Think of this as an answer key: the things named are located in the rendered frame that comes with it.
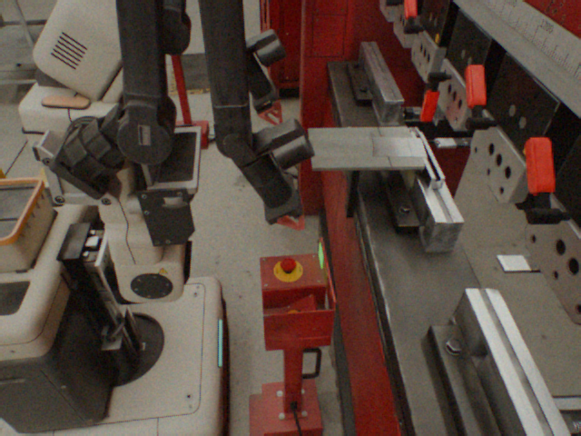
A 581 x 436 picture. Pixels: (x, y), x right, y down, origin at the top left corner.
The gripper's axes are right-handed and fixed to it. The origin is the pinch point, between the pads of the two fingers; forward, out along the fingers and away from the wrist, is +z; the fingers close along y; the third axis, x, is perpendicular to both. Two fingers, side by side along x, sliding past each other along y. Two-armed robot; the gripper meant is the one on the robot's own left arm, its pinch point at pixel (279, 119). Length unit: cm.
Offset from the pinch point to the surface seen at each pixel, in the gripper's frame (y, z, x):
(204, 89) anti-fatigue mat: 235, 69, 81
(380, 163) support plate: -24.2, 9.6, -19.6
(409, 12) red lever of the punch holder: -9.5, -13.1, -37.6
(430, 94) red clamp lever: -32.9, -7.6, -32.3
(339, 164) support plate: -23.4, 5.2, -11.1
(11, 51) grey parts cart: 250, -25, 197
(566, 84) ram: -61, -20, -40
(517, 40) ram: -49, -20, -41
